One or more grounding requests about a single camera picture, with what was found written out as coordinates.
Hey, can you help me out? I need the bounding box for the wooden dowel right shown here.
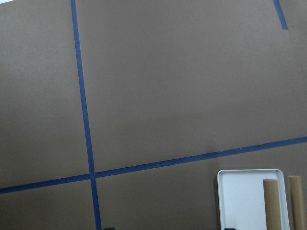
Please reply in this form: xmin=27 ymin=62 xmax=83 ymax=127
xmin=288 ymin=175 xmax=307 ymax=230

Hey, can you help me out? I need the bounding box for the white rectangular tray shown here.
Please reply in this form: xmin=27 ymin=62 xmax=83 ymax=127
xmin=217 ymin=169 xmax=290 ymax=230

